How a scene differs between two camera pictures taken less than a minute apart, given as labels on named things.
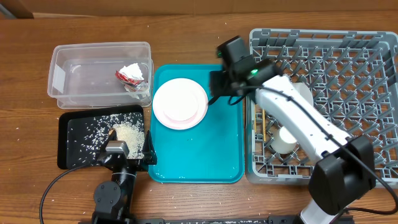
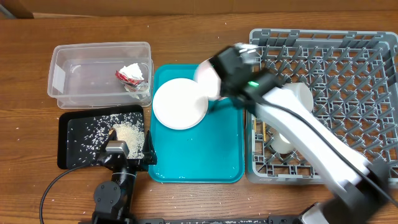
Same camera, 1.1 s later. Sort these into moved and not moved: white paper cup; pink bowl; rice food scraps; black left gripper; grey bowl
Moved: pink bowl; white paper cup
Not moved: grey bowl; rice food scraps; black left gripper
